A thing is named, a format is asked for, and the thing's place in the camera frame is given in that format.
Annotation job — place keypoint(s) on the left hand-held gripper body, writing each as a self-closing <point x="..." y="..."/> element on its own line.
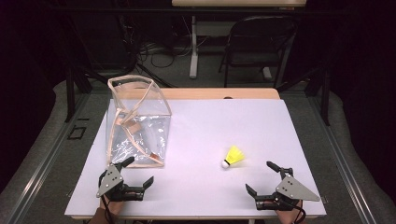
<point x="110" y="180"/>

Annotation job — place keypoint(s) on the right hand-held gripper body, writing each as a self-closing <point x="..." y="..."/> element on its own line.
<point x="294" y="188"/>

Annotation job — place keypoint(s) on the clear bag with beige trim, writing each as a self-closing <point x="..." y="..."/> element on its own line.
<point x="146" y="137"/>

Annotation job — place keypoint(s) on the yellow shuttlecock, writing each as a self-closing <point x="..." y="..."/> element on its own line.
<point x="235" y="155"/>

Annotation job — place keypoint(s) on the person's left hand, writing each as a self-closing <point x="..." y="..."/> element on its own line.
<point x="114" y="206"/>

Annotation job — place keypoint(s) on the person's right hand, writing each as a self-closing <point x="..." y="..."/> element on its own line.
<point x="289" y="216"/>

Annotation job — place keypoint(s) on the black metal stand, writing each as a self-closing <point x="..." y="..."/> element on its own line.
<point x="70" y="93"/>
<point x="325" y="96"/>

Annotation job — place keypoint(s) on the black folding chair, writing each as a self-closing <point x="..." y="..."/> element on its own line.
<point x="249" y="57"/>

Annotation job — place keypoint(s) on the table with white legs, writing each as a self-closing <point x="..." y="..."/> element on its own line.
<point x="194" y="46"/>

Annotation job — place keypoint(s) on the black floor outlet frame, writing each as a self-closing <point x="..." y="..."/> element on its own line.
<point x="76" y="132"/>

